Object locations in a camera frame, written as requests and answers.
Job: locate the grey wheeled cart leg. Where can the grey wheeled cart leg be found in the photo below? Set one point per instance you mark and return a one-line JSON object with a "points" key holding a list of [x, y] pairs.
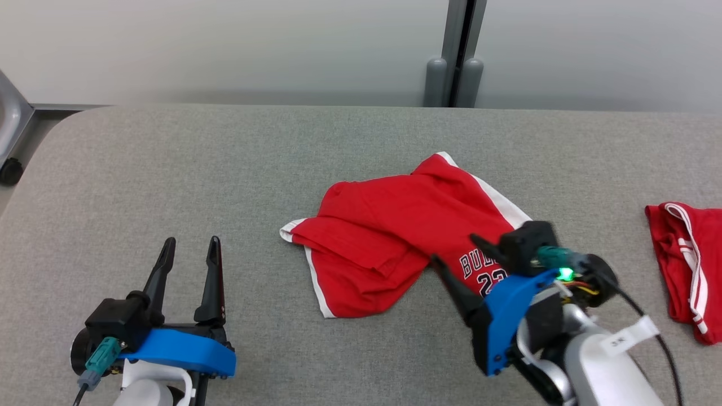
{"points": [[11, 118]]}

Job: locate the white paper label tag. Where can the white paper label tag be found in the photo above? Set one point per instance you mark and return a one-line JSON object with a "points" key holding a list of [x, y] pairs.
{"points": [[620, 340]]}

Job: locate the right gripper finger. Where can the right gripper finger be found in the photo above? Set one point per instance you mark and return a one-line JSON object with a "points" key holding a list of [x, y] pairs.
{"points": [[459, 293], [489, 248]]}

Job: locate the grey partition frame post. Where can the grey partition frame post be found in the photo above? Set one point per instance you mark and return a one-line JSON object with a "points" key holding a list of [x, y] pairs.
{"points": [[454, 45]]}

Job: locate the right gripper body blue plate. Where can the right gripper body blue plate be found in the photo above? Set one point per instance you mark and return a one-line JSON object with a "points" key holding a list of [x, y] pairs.
{"points": [[507, 316]]}

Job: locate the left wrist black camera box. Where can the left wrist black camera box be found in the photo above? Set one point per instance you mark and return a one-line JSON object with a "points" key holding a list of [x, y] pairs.
{"points": [[118, 321]]}

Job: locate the grey cylindrical post bumper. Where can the grey cylindrical post bumper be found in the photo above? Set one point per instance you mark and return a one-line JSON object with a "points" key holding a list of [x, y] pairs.
{"points": [[435, 84], [470, 84]]}

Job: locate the red Bulls 23 jersey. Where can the red Bulls 23 jersey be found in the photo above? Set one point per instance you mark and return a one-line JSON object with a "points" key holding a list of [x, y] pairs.
{"points": [[665, 254]]}

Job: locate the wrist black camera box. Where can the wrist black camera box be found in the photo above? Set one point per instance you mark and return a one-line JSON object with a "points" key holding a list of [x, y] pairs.
{"points": [[118, 321], [527, 245]]}

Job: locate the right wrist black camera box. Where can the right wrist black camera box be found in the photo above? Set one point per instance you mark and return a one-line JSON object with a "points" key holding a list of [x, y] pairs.
{"points": [[527, 245]]}

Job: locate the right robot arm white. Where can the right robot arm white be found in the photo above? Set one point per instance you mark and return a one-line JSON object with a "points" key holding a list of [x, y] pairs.
{"points": [[598, 372]]}

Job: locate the red shorts white trim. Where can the red shorts white trim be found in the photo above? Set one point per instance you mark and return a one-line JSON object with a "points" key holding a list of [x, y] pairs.
{"points": [[383, 237]]}

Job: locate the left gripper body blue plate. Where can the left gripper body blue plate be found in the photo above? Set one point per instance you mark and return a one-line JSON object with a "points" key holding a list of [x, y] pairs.
{"points": [[180, 349]]}

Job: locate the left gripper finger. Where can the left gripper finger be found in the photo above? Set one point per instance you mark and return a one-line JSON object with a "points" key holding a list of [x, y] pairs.
{"points": [[159, 282], [213, 287]]}

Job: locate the black caster wheel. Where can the black caster wheel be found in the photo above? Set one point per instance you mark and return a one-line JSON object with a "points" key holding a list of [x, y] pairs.
{"points": [[10, 172]]}

